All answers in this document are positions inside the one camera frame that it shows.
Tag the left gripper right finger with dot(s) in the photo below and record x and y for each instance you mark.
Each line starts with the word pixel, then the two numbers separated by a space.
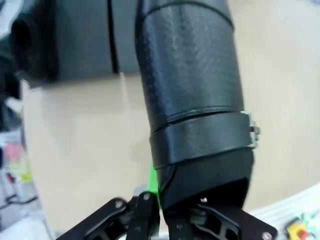
pixel 250 222

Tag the black leather shoe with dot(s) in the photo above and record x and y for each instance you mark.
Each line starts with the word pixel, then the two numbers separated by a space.
pixel 192 87

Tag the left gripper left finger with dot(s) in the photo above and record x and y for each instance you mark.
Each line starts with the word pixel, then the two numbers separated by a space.
pixel 143 215

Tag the black shoe stand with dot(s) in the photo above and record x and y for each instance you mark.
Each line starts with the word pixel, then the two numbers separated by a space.
pixel 82 37

